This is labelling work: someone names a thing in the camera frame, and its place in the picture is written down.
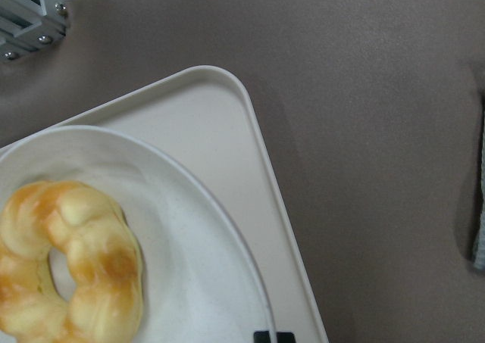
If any white plate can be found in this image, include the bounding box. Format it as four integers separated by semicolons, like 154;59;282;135
1;126;277;342

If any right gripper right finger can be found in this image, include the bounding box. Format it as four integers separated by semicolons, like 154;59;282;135
277;331;296;343

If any aluminium frame post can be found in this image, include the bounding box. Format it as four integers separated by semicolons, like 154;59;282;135
1;0;68;62

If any twisted glazed donut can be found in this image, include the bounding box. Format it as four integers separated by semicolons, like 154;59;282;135
1;181;142;342

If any grey folded cloth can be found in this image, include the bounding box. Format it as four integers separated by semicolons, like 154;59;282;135
472;95;484;272

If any cream rabbit tray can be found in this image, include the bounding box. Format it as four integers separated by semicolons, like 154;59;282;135
0;64;330;343

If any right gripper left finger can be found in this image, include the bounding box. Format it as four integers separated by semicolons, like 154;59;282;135
253;330;271;343

